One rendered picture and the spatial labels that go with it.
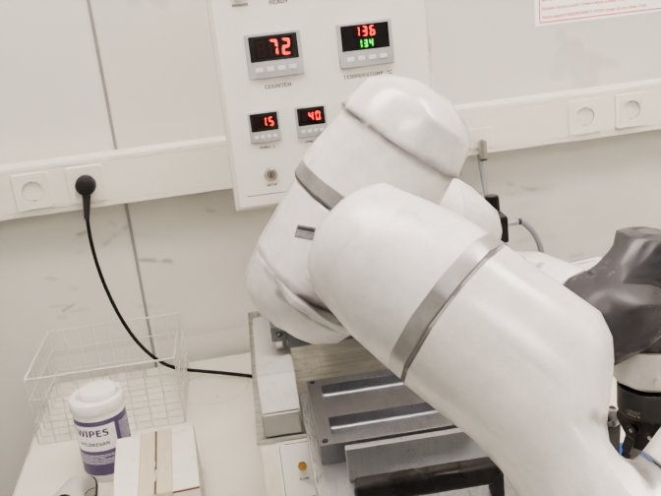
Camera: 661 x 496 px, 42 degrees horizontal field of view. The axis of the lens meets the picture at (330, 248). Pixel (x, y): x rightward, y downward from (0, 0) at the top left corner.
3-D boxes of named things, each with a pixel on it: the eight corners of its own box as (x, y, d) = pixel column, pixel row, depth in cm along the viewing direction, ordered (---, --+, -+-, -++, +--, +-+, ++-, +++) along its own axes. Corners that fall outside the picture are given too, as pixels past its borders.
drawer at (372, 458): (303, 418, 114) (296, 365, 112) (463, 394, 116) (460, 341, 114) (328, 559, 86) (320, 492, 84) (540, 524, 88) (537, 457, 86)
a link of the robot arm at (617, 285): (531, 358, 97) (598, 391, 88) (527, 247, 93) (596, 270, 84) (646, 316, 104) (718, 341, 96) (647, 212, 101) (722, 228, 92)
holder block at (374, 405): (308, 398, 111) (306, 380, 111) (458, 375, 113) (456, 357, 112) (322, 465, 96) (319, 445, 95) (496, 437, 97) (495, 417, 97)
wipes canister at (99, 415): (88, 460, 146) (70, 380, 141) (139, 451, 147) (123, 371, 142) (81, 487, 138) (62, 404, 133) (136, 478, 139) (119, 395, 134)
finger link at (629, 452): (637, 431, 101) (628, 423, 102) (613, 497, 107) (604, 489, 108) (657, 418, 103) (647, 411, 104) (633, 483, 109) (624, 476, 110)
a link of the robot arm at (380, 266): (488, 244, 49) (261, 83, 54) (331, 466, 53) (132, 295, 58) (537, 243, 67) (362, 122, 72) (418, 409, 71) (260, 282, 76)
